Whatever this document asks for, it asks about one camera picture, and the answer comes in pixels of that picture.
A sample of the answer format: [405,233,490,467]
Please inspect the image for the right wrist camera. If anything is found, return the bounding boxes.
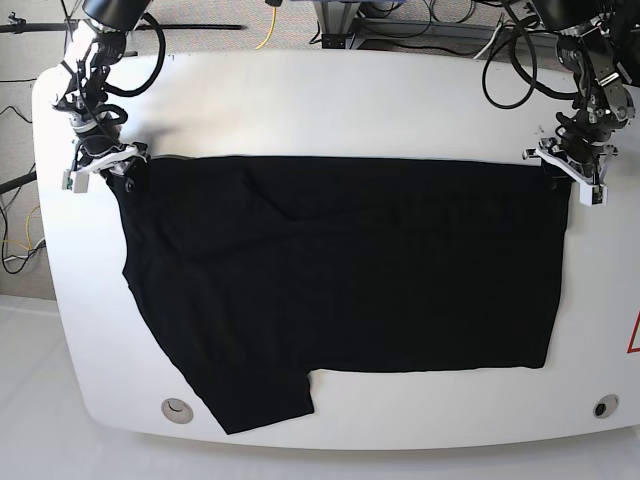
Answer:
[62,170,90,194]

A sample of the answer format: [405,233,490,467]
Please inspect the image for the yellow cable at top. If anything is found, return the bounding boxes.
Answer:
[256,4,278,50]

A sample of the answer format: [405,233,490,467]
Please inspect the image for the white cable at top right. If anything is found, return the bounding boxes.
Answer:
[474,19,506,60]

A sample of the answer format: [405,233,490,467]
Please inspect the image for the yellow cable at left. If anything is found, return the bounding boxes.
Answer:
[0,204,46,260]

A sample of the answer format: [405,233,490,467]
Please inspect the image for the left table grommet hole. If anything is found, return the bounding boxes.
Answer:
[161,398,194,425]

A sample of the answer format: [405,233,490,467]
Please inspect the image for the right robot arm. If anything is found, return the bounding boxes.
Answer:
[51,1,166,193]

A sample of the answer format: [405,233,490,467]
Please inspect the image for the right table grommet hole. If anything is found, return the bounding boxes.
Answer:
[593,394,620,419]

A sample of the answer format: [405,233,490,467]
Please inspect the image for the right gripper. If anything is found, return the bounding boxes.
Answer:
[69,132,150,193]

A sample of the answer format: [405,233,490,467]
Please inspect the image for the yellow cable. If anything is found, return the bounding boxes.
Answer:
[0,204,46,260]
[256,4,278,50]

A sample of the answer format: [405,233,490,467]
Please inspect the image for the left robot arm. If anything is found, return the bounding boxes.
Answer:
[501,1,639,206]

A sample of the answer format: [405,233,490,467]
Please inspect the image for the black tripod pole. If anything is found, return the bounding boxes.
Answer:
[0,17,246,34]

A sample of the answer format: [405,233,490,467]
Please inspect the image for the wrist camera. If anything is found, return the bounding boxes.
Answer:
[579,183,608,206]
[62,170,90,194]

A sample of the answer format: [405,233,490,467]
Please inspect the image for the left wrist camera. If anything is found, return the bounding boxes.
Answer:
[579,183,608,206]

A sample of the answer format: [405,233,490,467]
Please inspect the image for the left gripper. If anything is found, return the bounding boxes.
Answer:
[522,127,619,190]

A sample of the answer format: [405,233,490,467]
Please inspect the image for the black stand leg left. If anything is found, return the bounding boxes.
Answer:
[0,171,37,195]

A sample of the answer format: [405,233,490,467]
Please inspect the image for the red triangle sticker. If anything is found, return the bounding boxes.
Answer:
[627,314,640,354]

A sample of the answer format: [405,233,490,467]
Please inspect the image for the black T-shirt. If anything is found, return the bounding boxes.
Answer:
[106,156,572,434]

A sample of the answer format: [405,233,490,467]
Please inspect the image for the table grommet hole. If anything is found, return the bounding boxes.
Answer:
[593,394,620,419]
[161,398,194,425]

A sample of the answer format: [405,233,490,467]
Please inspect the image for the grey aluminium frame stand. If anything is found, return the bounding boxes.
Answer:
[312,0,551,56]

